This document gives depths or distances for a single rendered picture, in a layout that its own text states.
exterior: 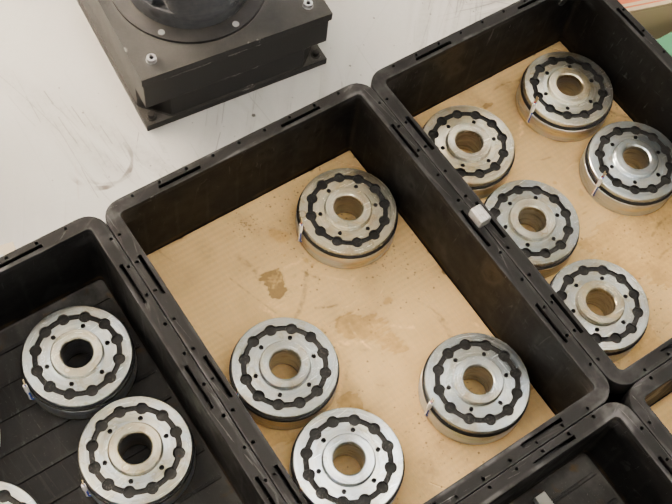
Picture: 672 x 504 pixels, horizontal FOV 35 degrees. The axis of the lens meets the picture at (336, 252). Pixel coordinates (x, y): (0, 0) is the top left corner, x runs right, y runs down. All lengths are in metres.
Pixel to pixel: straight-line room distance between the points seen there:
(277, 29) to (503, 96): 0.28
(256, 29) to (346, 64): 0.16
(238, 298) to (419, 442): 0.23
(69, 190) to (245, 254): 0.29
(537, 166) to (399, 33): 0.34
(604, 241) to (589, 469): 0.25
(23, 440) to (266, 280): 0.28
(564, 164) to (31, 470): 0.64
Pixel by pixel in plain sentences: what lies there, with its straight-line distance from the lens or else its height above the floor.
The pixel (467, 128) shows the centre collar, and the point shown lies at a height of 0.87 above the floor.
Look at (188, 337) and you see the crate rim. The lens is 0.94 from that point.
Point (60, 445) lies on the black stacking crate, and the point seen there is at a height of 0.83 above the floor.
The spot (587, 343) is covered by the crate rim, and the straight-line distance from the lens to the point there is 0.99.
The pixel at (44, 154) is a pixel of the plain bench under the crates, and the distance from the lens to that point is 1.32.
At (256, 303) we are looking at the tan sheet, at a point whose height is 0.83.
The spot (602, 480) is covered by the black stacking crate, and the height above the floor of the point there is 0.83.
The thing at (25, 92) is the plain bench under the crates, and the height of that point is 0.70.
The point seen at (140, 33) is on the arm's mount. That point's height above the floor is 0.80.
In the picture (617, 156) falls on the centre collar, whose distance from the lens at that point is 1.18.
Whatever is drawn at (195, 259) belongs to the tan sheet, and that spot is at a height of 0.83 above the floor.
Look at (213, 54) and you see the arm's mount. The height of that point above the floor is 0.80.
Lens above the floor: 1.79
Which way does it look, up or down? 62 degrees down
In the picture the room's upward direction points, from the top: 10 degrees clockwise
